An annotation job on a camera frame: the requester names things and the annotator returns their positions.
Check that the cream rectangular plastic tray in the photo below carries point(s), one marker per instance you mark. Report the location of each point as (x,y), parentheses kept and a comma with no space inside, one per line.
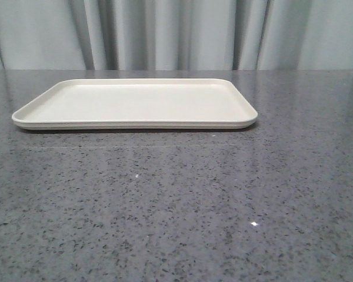
(137,104)

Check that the pale grey-green curtain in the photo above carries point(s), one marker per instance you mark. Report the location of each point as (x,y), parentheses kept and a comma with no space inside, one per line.
(176,35)

